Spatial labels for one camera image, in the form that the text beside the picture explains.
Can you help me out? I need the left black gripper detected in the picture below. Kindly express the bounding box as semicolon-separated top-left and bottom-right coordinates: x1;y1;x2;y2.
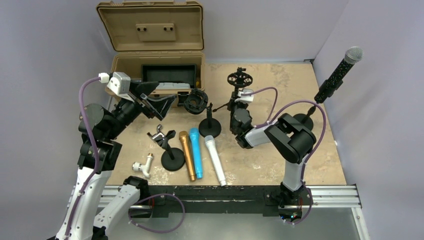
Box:
106;80;176;139

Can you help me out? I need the black tripod shock-mount stand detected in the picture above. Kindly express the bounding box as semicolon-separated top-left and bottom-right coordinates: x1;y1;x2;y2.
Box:
212;67;253;113

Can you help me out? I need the white microphone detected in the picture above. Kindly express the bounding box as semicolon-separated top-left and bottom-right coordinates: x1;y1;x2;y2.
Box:
204;135;227;187

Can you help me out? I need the black shock-mount desk stand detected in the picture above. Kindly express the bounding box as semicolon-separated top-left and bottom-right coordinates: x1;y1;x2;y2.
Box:
183;88;222;138

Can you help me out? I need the blue microphone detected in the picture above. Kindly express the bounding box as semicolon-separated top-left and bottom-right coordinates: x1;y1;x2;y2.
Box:
189;127;203;179

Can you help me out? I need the gold microphone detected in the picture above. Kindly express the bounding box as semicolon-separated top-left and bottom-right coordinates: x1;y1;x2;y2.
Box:
179;131;196;182

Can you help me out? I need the black round-base clip stand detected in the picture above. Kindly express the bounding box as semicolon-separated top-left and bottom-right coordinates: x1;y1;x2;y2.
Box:
147;124;185;172

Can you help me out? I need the black speckled microphone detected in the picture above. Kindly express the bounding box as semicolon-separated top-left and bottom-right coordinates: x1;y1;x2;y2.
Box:
314;46;364;104

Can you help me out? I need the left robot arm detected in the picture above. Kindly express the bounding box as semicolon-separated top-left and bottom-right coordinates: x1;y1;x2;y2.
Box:
54;77;177;240

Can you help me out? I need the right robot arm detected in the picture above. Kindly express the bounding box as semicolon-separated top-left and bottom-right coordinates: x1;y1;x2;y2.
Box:
227;88;317;207

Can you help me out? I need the grey plastic organizer case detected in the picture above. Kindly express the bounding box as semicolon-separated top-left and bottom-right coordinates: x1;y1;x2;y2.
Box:
153;82;192;95

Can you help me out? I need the black toolbox tray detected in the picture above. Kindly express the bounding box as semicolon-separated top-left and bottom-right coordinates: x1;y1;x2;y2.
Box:
141;63;197;88

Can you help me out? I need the tan plastic toolbox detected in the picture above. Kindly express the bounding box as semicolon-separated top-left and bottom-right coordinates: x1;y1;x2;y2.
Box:
96;0;205;107

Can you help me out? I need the white pvc pipe fitting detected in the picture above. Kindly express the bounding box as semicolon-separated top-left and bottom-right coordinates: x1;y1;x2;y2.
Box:
131;153;154;179

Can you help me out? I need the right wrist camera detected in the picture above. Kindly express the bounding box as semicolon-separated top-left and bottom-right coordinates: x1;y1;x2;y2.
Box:
235;88;254;104

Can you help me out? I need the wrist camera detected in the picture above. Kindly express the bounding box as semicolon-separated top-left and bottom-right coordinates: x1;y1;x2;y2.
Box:
106;72;131;96
235;88;254;104

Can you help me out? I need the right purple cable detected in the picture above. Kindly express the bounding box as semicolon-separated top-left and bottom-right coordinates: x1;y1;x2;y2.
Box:
241;86;328;186

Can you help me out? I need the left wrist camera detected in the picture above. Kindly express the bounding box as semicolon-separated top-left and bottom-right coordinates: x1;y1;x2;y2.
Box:
106;72;131;96

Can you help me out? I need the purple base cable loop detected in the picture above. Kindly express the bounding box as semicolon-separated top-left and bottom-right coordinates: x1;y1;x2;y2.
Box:
128;194;187;235

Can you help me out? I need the black mounting rail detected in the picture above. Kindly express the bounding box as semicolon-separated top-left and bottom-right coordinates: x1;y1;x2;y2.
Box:
142;185;312;219

